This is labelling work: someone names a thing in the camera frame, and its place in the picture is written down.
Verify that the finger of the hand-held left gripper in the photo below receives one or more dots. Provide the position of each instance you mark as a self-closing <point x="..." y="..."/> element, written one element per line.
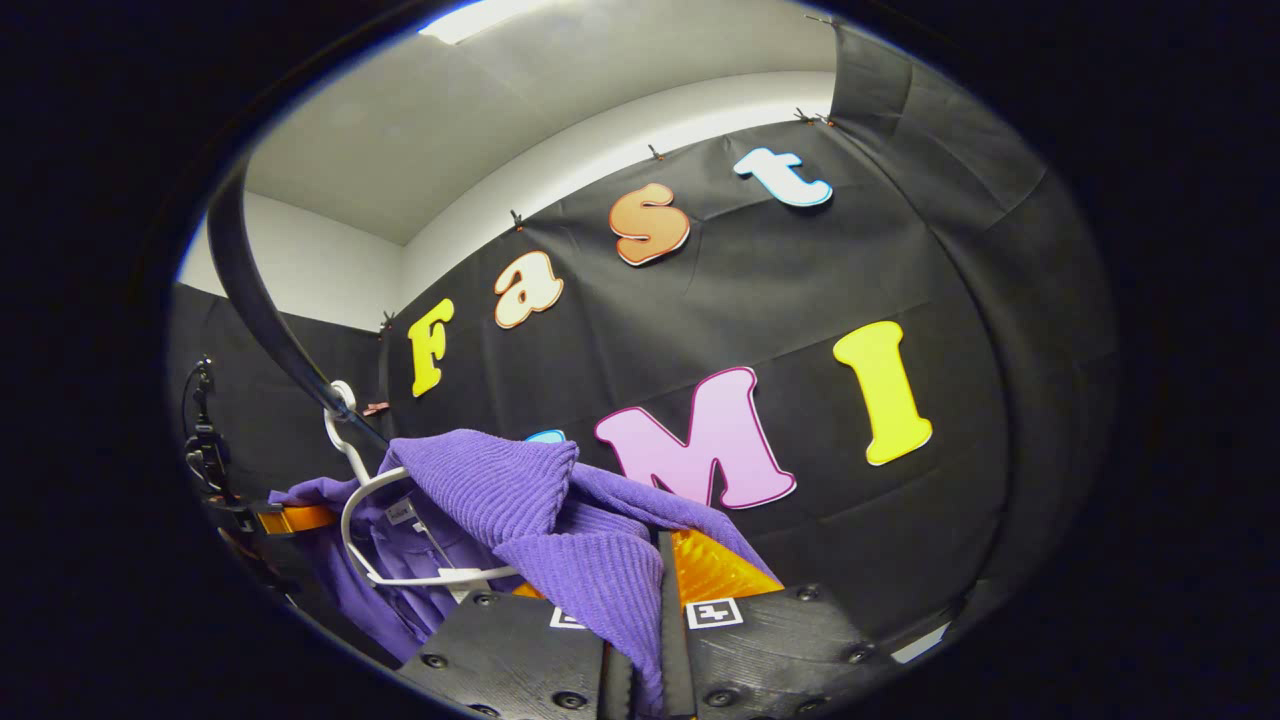
<point x="295" y="518"/>

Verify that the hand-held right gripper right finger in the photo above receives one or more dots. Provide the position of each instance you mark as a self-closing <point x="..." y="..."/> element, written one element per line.
<point x="780" y="650"/>

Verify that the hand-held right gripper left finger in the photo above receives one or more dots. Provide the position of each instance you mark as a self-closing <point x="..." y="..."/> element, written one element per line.
<point x="500" y="660"/>

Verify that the purple knit jacket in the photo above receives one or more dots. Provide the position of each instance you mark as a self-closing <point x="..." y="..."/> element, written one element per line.
<point x="560" y="500"/>

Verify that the white hanger with bar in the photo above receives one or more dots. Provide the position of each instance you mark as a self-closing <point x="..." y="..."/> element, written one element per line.
<point x="344" y="520"/>

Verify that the red cloth clip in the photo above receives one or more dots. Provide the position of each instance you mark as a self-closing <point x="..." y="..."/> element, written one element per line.
<point x="376" y="408"/>

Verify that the black backdrop cloth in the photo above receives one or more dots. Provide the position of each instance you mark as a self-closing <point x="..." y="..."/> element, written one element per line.
<point x="900" y="250"/>

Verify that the large ceiling light panel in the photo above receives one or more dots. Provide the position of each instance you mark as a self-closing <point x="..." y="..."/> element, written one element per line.
<point x="480" y="18"/>

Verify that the black clothes rail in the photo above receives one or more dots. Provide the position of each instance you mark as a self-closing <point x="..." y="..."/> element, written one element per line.
<point x="258" y="300"/>

